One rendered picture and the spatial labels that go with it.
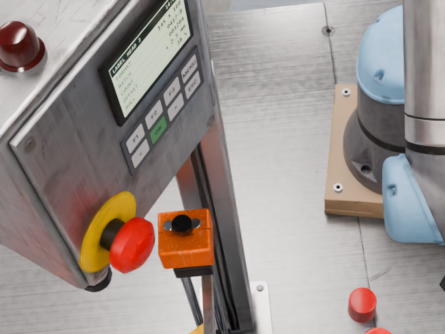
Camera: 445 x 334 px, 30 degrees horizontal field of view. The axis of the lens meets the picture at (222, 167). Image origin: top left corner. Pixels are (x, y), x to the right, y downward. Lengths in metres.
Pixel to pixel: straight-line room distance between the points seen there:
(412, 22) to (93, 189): 0.30
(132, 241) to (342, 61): 0.77
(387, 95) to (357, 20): 0.40
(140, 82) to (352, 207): 0.63
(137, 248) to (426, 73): 0.27
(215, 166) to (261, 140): 0.49
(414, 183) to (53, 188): 0.32
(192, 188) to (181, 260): 0.07
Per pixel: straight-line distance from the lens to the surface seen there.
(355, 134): 1.05
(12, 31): 0.44
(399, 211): 0.69
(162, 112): 0.55
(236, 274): 0.88
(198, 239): 0.69
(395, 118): 0.95
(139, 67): 0.49
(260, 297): 1.06
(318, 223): 1.10
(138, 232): 0.54
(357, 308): 1.02
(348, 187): 1.08
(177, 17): 0.51
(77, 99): 0.46
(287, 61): 1.25
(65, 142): 0.47
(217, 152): 0.67
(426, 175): 0.69
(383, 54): 0.92
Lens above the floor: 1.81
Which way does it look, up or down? 58 degrees down
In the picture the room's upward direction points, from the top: 10 degrees counter-clockwise
